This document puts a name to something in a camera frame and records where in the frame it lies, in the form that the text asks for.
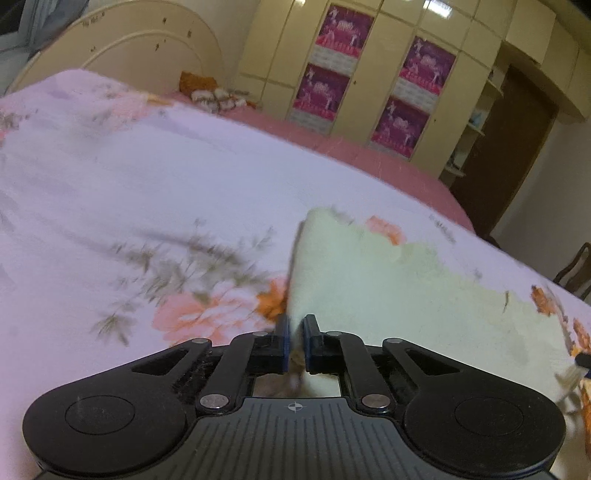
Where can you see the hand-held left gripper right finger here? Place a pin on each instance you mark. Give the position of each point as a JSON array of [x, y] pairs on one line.
[[306, 337]]

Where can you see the brown wooden chair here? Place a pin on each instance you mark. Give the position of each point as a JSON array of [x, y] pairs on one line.
[[575, 272]]

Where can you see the patterned brown white cloth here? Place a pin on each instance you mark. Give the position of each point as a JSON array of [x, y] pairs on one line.
[[221, 98]]

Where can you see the cream wooden headboard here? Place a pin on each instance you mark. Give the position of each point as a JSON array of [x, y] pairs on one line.
[[138, 50]]

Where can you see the pink bedspread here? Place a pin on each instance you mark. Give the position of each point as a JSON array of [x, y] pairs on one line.
[[351, 161]]

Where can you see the brown wooden door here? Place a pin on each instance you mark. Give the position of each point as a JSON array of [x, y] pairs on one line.
[[503, 152]]

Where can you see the window curtain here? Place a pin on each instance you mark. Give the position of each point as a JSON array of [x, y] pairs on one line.
[[41, 21]]

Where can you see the floral lilac bed sheet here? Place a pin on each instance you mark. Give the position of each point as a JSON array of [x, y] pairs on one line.
[[138, 194]]

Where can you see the cream corner shelf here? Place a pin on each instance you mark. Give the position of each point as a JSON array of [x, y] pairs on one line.
[[475, 124]]

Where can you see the purple wall poster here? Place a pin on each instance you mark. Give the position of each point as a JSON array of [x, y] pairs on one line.
[[321, 94], [427, 64], [344, 27], [399, 127]]

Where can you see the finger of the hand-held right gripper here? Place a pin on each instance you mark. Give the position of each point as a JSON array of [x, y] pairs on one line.
[[582, 361]]

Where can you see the cream wardrobe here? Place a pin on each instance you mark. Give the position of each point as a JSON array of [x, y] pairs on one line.
[[383, 55]]

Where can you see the orange cloth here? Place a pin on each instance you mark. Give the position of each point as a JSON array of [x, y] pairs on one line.
[[196, 81]]

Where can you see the cream white towel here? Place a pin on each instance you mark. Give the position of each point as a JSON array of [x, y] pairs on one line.
[[406, 295]]

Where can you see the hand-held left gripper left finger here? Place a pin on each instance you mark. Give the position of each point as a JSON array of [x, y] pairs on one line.
[[282, 333]]

